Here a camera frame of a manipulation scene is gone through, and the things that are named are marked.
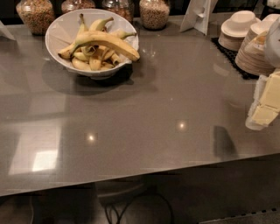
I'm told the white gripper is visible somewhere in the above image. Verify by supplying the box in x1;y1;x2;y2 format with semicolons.
260;17;280;112

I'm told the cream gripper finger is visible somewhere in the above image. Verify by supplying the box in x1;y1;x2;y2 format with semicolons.
251;105;279;126

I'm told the large top yellow banana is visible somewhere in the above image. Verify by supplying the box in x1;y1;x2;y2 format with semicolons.
58;31;140;61

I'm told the banana right with stem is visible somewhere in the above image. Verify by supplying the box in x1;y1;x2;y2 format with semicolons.
110;29;137;40

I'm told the bottom middle banana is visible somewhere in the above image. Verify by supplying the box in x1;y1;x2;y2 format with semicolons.
89;56;102;71

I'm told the white ceramic bowl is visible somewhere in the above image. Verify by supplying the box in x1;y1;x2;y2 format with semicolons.
45;9;139;80

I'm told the curved banana back right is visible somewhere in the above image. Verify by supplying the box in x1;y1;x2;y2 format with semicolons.
88;17;114;31

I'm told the bottom left small banana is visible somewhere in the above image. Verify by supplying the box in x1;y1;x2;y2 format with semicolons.
72;58;91;71

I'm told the upright banana at back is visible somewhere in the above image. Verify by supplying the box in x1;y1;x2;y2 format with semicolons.
77;13;88;35

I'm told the stack of paper plates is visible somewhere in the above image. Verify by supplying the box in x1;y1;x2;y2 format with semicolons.
234;14;280;76

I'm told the black rubber mat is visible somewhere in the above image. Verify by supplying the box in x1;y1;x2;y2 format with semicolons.
211;38;259;80

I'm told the stack of white bowls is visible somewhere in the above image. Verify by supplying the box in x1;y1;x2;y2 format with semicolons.
218;10;260;52

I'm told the white paper sign stand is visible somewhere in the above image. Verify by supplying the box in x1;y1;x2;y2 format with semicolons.
179;0;218;35

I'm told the glass jar of cereal right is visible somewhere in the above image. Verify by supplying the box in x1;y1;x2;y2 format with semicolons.
139;0;170;30

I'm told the glass jar of cereal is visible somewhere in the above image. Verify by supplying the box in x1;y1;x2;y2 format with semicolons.
139;0;170;30
16;0;55;35

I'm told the glass jar of cereal left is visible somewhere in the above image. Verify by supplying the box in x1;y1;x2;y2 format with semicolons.
16;0;55;35

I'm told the white card left edge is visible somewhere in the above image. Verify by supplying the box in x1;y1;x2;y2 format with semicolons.
0;20;15;40

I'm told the black cable under table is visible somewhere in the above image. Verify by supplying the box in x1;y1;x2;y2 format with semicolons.
103;191;175;224

